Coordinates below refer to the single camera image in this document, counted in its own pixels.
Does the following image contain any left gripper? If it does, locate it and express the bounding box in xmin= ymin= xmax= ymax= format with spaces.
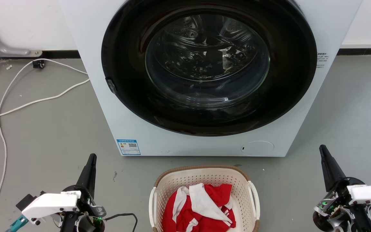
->
xmin=59 ymin=153 xmax=107 ymax=232

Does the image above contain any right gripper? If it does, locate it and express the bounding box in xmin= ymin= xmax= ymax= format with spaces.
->
xmin=312 ymin=145 xmax=371 ymax=232

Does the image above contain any beige plastic laundry basket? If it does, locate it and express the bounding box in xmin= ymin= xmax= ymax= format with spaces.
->
xmin=149 ymin=165 xmax=261 ymax=232

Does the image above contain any blue energy label sticker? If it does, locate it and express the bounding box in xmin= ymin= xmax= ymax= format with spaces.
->
xmin=116 ymin=139 xmax=141 ymax=156

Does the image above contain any round white filter cover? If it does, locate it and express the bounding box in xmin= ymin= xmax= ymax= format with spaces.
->
xmin=240 ymin=140 xmax=275 ymax=157

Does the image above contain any black round washer door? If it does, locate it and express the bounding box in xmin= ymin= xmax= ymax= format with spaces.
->
xmin=101 ymin=0 xmax=318 ymax=137

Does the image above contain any grey text label sticker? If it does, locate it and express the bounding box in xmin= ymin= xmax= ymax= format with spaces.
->
xmin=316 ymin=53 xmax=330 ymax=69

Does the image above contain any red and white garment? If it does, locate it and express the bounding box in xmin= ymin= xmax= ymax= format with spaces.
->
xmin=162 ymin=183 xmax=236 ymax=232

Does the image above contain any white front-load washing machine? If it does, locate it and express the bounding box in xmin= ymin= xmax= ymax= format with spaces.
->
xmin=58 ymin=0 xmax=364 ymax=157

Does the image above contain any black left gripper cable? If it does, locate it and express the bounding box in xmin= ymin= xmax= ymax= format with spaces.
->
xmin=104 ymin=213 xmax=138 ymax=232

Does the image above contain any thin white floor cable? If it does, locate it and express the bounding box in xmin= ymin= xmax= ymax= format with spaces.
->
xmin=0 ymin=58 xmax=89 ymax=232

